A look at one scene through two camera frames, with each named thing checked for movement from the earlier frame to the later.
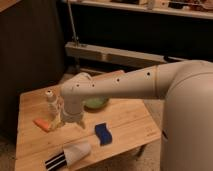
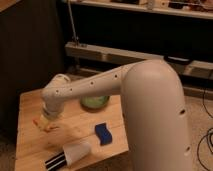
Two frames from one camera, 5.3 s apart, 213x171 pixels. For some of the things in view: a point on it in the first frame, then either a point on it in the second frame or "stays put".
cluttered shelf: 186,8 stays put
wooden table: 109,131 stays put
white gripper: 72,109 → 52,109
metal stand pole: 73,25 stays put
